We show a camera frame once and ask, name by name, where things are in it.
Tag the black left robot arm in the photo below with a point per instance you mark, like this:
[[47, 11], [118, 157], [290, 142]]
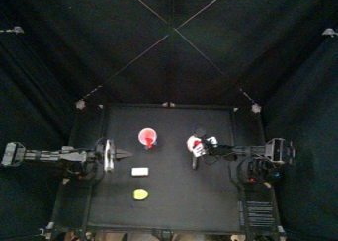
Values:
[[48, 155]]

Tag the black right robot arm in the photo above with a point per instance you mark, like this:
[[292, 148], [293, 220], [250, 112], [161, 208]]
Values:
[[260, 151]]

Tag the yellow-green toy apple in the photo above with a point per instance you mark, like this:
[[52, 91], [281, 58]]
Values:
[[141, 194]]

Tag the white and red toy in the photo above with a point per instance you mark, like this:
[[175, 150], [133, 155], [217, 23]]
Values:
[[191, 144]]

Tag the white rectangular block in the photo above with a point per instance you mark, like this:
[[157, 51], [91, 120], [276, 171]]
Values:
[[139, 171]]

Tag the white printed label sticker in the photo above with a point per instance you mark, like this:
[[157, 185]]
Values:
[[260, 213]]

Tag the grey frame middle bracket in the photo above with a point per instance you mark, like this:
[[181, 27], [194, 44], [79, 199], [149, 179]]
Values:
[[169, 104]]

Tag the grey frame corner bracket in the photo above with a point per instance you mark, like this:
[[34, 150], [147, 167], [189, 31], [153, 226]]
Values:
[[329, 31], [256, 107], [16, 30], [81, 104]]

